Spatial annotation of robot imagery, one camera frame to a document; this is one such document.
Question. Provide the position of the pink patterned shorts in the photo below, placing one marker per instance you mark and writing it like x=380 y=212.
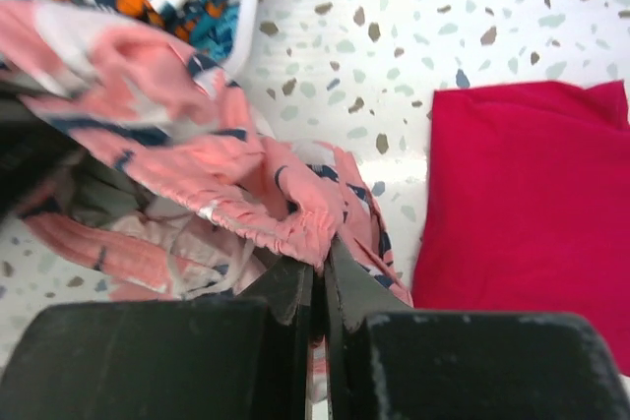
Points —
x=176 y=191

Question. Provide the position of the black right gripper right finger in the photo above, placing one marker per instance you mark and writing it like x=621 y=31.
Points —
x=387 y=360

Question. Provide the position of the red folded cloth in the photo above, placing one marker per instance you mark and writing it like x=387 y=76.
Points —
x=528 y=204

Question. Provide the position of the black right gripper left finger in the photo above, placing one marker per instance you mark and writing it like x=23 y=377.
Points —
x=245 y=357

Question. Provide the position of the white plastic basket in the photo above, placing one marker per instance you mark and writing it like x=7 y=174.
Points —
x=246 y=25

